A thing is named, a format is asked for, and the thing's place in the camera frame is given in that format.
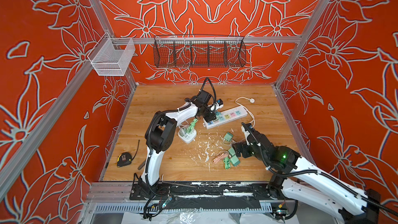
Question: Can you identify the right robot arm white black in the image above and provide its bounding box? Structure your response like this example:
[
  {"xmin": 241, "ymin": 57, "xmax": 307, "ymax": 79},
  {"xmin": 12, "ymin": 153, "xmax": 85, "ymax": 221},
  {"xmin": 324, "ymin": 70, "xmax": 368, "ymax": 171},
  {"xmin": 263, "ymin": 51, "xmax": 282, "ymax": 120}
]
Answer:
[{"xmin": 233, "ymin": 123, "xmax": 398, "ymax": 224}]

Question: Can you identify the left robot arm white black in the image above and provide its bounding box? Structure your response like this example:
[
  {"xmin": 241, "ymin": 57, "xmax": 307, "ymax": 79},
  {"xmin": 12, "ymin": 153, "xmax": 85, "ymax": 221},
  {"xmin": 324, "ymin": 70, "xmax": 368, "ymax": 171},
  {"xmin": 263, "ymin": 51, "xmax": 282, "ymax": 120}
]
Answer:
[{"xmin": 138, "ymin": 77, "xmax": 223, "ymax": 197}]

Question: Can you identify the green charger plug lower right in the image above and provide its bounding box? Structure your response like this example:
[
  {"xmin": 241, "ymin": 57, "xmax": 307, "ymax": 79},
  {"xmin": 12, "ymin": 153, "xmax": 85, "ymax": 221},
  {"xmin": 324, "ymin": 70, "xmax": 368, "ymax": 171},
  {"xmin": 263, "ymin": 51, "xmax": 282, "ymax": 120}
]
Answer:
[{"xmin": 230, "ymin": 156, "xmax": 240, "ymax": 167}]

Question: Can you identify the green charger plug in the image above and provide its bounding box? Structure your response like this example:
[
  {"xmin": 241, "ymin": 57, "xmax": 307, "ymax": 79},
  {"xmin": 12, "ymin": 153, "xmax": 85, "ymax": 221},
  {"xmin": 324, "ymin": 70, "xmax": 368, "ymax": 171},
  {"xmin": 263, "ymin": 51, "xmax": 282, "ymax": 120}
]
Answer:
[
  {"xmin": 228, "ymin": 147, "xmax": 236, "ymax": 157},
  {"xmin": 223, "ymin": 132, "xmax": 233, "ymax": 145},
  {"xmin": 230, "ymin": 156, "xmax": 240, "ymax": 167}
]

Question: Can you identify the green charger plug middle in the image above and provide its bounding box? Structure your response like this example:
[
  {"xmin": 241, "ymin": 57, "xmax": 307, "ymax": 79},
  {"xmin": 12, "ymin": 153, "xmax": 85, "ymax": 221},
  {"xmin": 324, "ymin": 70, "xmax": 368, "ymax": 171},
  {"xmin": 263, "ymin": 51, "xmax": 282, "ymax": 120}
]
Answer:
[{"xmin": 228, "ymin": 147, "xmax": 236, "ymax": 157}]

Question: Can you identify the green charger plug upper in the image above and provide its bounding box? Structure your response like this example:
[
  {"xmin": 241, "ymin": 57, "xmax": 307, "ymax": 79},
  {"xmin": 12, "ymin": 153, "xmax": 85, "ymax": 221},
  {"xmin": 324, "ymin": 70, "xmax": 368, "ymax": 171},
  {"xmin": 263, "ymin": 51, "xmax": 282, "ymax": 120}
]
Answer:
[{"xmin": 223, "ymin": 132, "xmax": 233, "ymax": 145}]

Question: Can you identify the white multicolour power strip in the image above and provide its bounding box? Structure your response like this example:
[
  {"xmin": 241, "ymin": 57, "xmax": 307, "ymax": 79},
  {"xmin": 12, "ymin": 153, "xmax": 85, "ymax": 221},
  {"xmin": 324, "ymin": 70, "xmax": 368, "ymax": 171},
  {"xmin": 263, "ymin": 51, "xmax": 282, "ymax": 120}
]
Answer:
[{"xmin": 203, "ymin": 106, "xmax": 248, "ymax": 129}]

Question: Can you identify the white square socket cube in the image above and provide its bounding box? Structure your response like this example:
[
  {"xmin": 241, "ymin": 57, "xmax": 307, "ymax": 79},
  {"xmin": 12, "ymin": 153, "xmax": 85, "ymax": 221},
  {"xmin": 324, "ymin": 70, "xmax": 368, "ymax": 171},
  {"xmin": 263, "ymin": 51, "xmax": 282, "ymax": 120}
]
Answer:
[{"xmin": 178, "ymin": 125, "xmax": 197, "ymax": 144}]

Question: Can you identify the black allen key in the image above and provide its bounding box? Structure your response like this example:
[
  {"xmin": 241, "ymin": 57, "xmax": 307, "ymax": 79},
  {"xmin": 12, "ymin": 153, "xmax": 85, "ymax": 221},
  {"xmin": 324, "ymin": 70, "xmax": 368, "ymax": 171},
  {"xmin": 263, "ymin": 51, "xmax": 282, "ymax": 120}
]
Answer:
[{"xmin": 137, "ymin": 161, "xmax": 146, "ymax": 170}]

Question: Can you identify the black yellow tape measure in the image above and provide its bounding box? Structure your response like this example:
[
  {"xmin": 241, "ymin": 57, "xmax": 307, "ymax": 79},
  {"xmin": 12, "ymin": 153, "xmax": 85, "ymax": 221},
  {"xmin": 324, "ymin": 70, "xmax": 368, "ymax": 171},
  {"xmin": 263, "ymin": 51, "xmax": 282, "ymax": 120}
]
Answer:
[{"xmin": 117, "ymin": 140, "xmax": 141, "ymax": 168}]

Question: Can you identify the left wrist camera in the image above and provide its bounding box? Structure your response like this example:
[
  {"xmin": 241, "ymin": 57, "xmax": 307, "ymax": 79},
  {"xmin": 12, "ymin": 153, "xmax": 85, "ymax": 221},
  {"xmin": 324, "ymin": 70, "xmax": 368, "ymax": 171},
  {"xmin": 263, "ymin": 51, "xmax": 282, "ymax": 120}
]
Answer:
[{"xmin": 210, "ymin": 99, "xmax": 223, "ymax": 112}]

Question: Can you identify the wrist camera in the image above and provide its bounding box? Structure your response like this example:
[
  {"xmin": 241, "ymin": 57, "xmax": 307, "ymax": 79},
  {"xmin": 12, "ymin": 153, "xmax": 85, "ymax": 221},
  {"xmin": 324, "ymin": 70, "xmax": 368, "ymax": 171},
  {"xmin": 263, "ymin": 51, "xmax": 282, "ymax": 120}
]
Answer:
[
  {"xmin": 210, "ymin": 99, "xmax": 223, "ymax": 112},
  {"xmin": 241, "ymin": 122, "xmax": 251, "ymax": 145}
]

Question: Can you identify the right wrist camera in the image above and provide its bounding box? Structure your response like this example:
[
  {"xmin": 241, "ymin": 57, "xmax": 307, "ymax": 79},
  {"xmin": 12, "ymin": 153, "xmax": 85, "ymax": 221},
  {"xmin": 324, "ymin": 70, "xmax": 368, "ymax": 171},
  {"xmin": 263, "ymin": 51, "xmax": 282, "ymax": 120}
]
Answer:
[{"xmin": 241, "ymin": 122, "xmax": 251, "ymax": 145}]

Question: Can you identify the pink coiled cable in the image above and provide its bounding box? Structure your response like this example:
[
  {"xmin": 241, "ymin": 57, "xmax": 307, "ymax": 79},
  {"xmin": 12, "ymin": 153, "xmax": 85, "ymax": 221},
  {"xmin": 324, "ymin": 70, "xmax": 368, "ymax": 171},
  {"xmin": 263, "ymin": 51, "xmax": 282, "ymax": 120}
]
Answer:
[{"xmin": 212, "ymin": 151, "xmax": 230, "ymax": 165}]

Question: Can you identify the white power strip cable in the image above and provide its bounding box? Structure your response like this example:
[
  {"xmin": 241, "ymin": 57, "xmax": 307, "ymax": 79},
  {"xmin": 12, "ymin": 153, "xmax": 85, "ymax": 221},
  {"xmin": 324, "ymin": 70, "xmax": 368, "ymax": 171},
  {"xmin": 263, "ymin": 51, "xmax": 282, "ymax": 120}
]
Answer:
[{"xmin": 234, "ymin": 96, "xmax": 257, "ymax": 128}]

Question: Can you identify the black wire wall basket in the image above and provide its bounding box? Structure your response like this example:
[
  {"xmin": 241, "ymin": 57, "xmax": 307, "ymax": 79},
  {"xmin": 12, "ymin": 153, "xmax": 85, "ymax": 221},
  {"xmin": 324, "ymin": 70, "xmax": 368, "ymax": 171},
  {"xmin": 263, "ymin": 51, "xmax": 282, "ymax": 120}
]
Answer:
[{"xmin": 153, "ymin": 34, "xmax": 247, "ymax": 68}]

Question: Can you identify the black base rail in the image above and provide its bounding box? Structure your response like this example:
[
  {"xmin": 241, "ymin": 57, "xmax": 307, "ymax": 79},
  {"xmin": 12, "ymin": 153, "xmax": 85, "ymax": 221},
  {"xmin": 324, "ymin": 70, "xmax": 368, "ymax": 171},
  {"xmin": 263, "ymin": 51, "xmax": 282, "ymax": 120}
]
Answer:
[{"xmin": 148, "ymin": 181, "xmax": 295, "ymax": 213}]

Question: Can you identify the clear plastic wall bin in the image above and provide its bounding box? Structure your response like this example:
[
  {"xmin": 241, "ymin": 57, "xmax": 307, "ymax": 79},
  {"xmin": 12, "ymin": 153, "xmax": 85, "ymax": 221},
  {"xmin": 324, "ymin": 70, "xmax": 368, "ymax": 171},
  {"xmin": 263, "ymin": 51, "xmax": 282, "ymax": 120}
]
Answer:
[{"xmin": 88, "ymin": 33, "xmax": 136, "ymax": 76}]

